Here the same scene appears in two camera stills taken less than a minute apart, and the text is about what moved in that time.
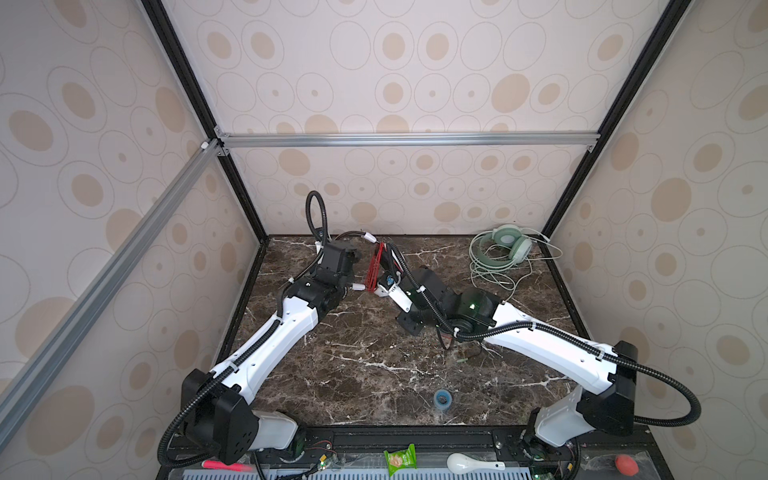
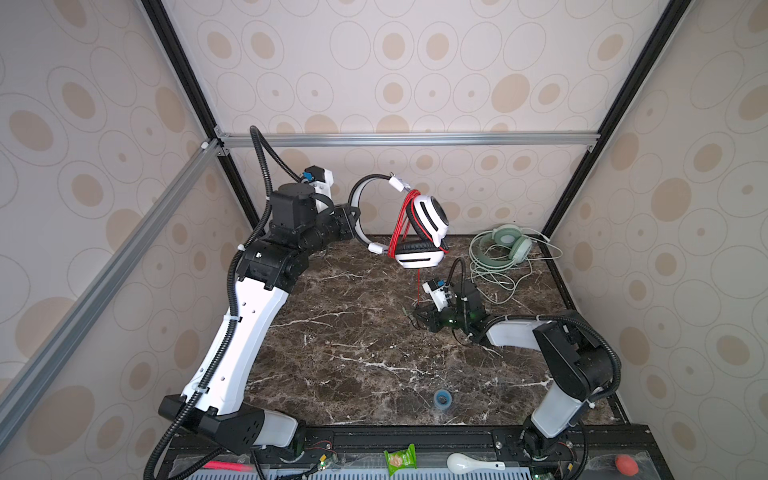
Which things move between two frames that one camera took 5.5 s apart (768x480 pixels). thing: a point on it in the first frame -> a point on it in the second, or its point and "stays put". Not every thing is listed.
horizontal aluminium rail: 409,139 stays put
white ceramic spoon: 460,463 stays put
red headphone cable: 371,282 -> 404,216
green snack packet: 400,459 stays put
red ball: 627,465 stays put
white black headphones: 383,252 -> 395,220
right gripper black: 409,326 -> 432,316
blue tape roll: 443,399 stays put
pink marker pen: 209,464 stays put
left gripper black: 350,275 -> 347,224
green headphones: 504,246 stays put
